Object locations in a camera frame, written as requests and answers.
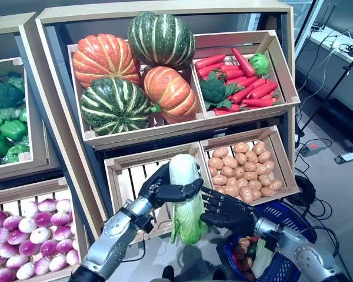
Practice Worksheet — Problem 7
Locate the slatted wooden cabbage crate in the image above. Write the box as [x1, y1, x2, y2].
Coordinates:
[104, 142, 208, 244]

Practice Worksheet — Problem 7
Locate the napa cabbage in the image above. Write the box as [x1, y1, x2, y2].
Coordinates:
[168, 154, 208, 246]
[251, 238, 276, 279]

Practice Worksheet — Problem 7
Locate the glass door cabinet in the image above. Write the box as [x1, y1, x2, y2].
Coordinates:
[282, 0, 317, 45]

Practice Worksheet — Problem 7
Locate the blue plastic shopping basket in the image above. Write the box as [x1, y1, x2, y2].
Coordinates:
[216, 199, 318, 282]

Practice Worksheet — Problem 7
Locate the tangled black cable bundle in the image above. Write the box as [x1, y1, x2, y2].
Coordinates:
[338, 43, 353, 59]

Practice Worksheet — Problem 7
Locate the coiled black cable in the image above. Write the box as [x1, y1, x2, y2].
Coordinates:
[294, 175, 317, 206]

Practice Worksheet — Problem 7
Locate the pale green cauliflower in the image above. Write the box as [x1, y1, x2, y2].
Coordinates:
[0, 107, 26, 121]

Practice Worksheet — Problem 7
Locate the large orange pumpkin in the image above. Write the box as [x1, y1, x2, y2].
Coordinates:
[72, 33, 141, 89]

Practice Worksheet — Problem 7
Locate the wooden potato crate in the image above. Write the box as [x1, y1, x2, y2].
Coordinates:
[200, 125, 300, 206]

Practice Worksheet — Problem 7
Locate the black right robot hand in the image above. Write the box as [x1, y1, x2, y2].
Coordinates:
[199, 186, 261, 237]

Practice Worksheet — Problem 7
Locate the grey power strip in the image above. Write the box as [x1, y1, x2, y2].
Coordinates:
[299, 142, 325, 157]

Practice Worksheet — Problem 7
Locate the leafy green vegetable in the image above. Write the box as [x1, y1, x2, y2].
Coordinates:
[7, 72, 25, 92]

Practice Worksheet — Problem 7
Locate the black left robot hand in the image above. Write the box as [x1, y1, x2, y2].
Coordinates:
[138, 163, 205, 211]

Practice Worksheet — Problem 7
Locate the white desk leg with caster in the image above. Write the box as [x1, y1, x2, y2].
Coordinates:
[334, 149, 353, 165]

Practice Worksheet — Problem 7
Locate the green striped pumpkin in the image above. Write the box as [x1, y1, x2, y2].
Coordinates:
[80, 76, 152, 136]
[127, 11, 197, 71]

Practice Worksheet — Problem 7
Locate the white long table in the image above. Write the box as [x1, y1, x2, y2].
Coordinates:
[294, 25, 353, 114]

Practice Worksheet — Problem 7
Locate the light green cabbage head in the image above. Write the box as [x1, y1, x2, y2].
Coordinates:
[249, 52, 270, 78]

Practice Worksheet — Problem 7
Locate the wooden turnip crate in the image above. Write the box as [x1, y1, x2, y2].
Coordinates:
[0, 177, 91, 282]

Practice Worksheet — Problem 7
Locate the wooden green pepper crate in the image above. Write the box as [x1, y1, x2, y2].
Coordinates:
[0, 57, 49, 177]

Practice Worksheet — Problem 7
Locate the black router with antennas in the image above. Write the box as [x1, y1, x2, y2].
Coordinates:
[309, 4, 337, 32]

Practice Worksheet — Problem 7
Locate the wooden pumpkin crate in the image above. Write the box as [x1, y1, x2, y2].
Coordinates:
[66, 43, 207, 141]

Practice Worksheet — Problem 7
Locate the dark green broccoli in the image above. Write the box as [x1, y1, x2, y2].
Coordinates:
[0, 82, 25, 110]
[199, 71, 242, 111]

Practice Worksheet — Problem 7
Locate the wooden carrot crate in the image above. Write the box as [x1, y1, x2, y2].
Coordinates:
[192, 29, 301, 118]

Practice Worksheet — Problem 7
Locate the wooden display shelf frame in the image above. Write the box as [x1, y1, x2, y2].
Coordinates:
[35, 0, 297, 250]

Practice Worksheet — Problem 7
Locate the small orange pumpkin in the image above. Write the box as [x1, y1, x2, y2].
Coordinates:
[143, 66, 198, 125]

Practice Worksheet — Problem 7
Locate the black tripod stand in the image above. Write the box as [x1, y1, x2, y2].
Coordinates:
[295, 43, 353, 140]

